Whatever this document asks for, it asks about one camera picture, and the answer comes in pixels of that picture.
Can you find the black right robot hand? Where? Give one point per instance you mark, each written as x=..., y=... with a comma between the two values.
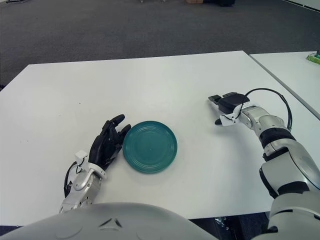
x=232, y=102

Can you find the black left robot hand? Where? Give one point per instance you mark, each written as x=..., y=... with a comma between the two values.
x=102, y=150

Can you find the teal round plate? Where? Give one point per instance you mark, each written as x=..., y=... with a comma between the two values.
x=150, y=147

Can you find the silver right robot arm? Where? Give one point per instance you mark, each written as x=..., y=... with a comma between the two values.
x=287, y=155

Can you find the white right wrist sensor box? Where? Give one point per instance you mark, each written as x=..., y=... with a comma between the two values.
x=228, y=120

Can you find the white wrist sensor box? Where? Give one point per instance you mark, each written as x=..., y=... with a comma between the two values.
x=228, y=120
x=81, y=156

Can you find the white left wrist sensor box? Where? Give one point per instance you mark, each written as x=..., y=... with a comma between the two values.
x=81, y=156

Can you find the grey robot torso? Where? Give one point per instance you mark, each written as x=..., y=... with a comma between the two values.
x=107, y=222

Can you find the green box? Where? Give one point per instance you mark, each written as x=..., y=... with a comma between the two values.
x=313, y=58

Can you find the dark background furniture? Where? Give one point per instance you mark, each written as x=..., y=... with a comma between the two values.
x=220, y=2

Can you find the brown cardboard box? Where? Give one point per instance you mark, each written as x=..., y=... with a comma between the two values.
x=193, y=1

